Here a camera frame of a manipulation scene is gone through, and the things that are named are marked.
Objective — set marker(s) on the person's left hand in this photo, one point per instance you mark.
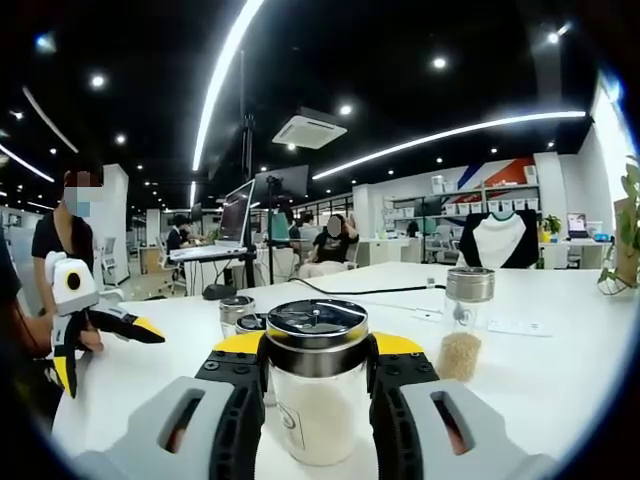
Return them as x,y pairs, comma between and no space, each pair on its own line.
89,341

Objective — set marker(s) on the black camera tripod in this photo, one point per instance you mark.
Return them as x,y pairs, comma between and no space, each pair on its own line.
271,235

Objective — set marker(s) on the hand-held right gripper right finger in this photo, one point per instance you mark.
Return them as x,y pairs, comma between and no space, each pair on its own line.
425,430

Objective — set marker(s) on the white plant pot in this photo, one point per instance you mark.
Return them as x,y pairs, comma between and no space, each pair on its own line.
620,286

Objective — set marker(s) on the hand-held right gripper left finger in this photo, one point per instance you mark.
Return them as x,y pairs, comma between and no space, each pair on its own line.
200,430

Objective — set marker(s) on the green leafy plant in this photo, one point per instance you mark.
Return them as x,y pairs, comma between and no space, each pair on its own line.
631,200

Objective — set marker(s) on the small glass seasoning bottle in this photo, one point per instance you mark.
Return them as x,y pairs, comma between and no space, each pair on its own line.
235,312
250,324

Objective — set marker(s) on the small potted plant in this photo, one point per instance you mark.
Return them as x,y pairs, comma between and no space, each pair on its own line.
551,225

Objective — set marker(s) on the white paper strip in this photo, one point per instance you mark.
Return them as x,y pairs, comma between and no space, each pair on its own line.
520,327

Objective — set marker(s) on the open silver laptop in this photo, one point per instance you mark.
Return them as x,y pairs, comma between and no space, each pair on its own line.
235,215

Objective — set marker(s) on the brown cardboard box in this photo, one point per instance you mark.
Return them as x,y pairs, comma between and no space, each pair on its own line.
627,245

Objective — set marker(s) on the tall seasoning bottle brown grains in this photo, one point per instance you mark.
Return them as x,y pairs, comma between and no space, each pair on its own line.
460,355

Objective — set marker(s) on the person's black shirt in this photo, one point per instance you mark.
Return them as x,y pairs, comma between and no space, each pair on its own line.
15,300

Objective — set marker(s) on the black monitor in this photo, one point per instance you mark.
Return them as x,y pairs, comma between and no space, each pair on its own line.
292,185

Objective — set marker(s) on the group of round ceiling spotlights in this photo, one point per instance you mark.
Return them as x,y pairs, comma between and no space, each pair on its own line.
439,62

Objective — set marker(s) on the white shirt with black sleeves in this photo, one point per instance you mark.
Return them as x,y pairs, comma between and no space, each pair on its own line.
495,242

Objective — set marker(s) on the shelf with white boxes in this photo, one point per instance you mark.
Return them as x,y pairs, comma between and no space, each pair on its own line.
475,205

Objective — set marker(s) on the row of white desk chairs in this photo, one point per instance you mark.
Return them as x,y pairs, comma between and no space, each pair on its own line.
440,240

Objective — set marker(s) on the small computer monitor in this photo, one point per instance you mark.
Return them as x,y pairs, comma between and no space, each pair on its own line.
577,225

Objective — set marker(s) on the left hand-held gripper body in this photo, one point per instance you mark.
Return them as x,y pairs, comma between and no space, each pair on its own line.
70,292

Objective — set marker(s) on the tall seasoning bottle white grains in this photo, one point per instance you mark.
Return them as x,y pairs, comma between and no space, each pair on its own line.
310,410

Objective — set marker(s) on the black pouch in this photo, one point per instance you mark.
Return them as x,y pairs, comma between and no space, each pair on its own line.
219,291

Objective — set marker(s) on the black stand pole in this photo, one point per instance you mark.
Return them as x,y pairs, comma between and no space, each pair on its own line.
248,200

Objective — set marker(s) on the curved ceiling light strip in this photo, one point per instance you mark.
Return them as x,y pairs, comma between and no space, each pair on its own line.
540,117
220,70

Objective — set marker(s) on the ceiling air conditioner unit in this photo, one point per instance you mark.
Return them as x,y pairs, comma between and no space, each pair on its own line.
310,129

